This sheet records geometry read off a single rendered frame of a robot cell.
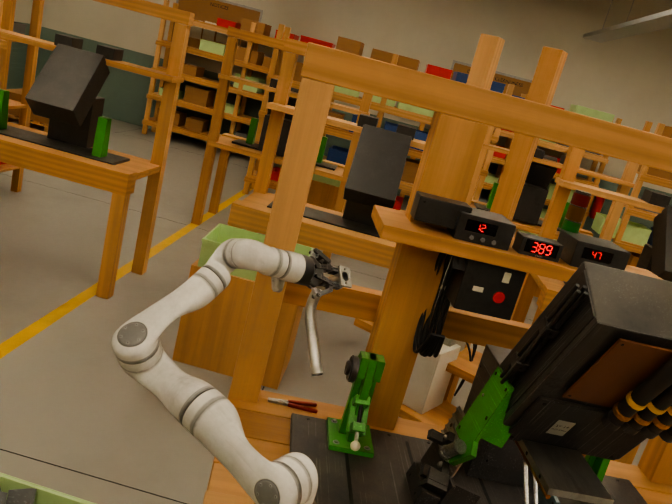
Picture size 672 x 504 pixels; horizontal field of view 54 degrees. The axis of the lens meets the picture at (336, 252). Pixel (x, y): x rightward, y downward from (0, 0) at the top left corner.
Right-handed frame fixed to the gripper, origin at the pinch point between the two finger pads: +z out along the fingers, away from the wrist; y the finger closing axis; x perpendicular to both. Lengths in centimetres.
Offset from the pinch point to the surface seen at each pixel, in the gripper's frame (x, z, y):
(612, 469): -15, 109, -50
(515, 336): -11, 68, -9
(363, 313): 17.5, 29.1, -0.3
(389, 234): -12.2, 9.0, 10.5
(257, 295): 29.2, -3.0, 3.2
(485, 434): -19, 30, -41
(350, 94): 346, 411, 434
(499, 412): -24, 30, -37
